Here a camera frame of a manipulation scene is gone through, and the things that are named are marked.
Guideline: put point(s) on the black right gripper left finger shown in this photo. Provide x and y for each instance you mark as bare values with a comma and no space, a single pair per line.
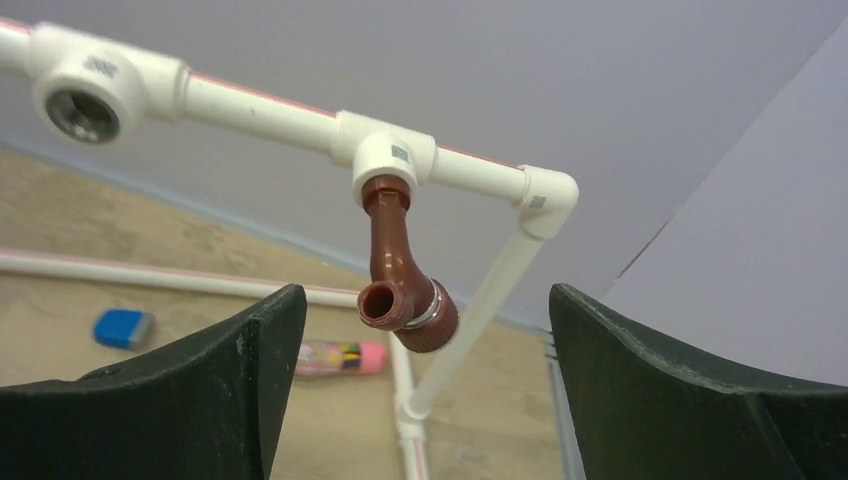
210,405

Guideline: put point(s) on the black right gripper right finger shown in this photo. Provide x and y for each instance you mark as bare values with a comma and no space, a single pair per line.
648,406

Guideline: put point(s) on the brown water faucet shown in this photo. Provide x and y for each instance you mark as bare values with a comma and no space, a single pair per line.
401,299

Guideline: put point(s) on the white PVC pipe frame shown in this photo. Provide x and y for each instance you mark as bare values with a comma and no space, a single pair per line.
96,91

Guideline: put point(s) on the blue cube block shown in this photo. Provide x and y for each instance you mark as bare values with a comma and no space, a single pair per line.
125,329

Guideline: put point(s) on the pink capped colourful can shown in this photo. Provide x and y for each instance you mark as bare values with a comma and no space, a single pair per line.
319,359

